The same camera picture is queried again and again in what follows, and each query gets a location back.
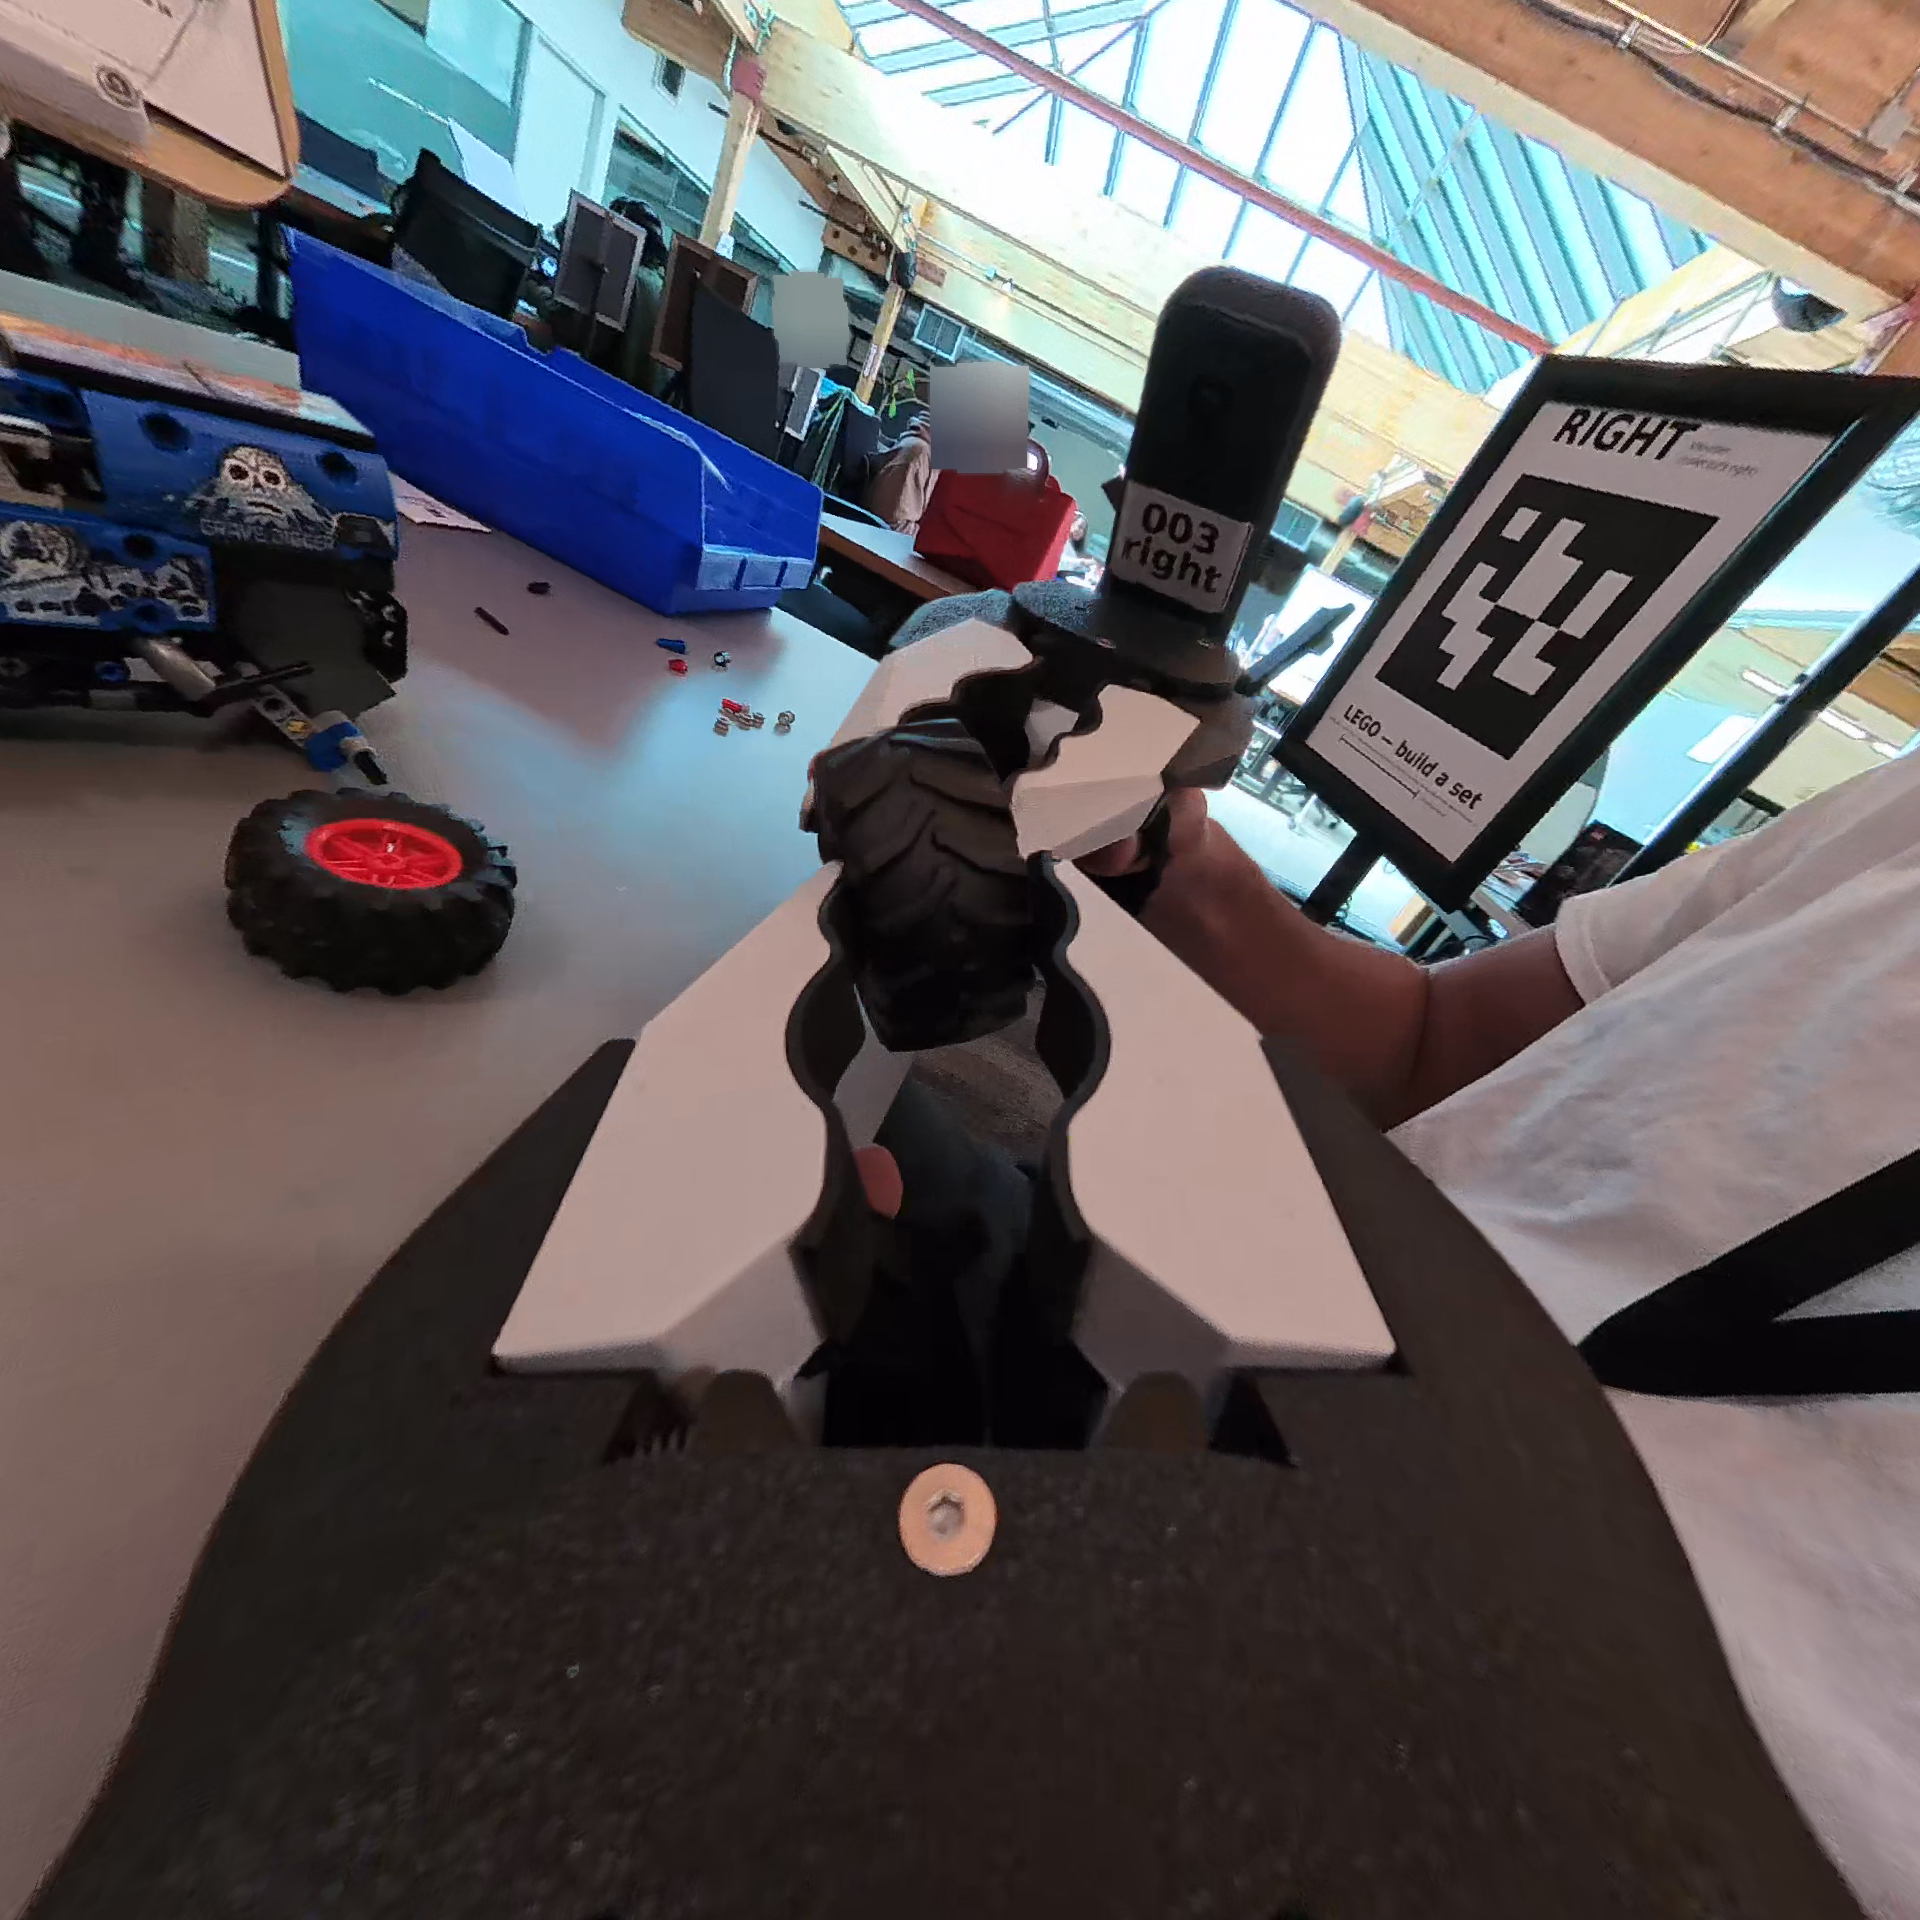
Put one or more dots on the person's right forearm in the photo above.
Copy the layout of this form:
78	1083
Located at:
1350	1005

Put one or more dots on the scattered small toy pieces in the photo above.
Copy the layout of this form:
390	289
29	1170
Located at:
669	644

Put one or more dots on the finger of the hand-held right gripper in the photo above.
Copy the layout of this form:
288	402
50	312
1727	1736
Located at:
1118	764
930	683

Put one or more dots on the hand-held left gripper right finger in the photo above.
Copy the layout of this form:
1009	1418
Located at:
1215	1184

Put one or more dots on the blue toy monster truck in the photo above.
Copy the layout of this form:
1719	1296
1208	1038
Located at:
180	525

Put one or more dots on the black toy wheel red rim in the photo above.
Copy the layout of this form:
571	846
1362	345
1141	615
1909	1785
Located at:
382	855
930	900

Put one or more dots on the white paper card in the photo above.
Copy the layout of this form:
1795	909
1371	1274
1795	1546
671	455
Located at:
442	510

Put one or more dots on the blue plastic bin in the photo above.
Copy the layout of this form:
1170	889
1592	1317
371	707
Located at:
525	435

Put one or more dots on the wooden background table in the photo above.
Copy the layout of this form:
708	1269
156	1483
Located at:
878	552

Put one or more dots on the computer monitor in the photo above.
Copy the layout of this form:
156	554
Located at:
705	309
600	263

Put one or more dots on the person's white shirt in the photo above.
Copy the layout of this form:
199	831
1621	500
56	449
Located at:
1724	1050

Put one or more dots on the red tote bag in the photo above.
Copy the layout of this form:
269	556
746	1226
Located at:
991	532

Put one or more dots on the person's right hand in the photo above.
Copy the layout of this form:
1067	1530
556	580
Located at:
1200	871

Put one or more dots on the person's left hand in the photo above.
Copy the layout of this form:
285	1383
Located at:
882	1182

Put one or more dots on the black framed sign on stand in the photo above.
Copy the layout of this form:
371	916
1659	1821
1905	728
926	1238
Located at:
1544	600

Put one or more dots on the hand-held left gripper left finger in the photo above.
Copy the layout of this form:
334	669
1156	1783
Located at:
674	1170

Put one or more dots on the printed instruction sheet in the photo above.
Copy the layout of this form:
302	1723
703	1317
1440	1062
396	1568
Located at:
210	75

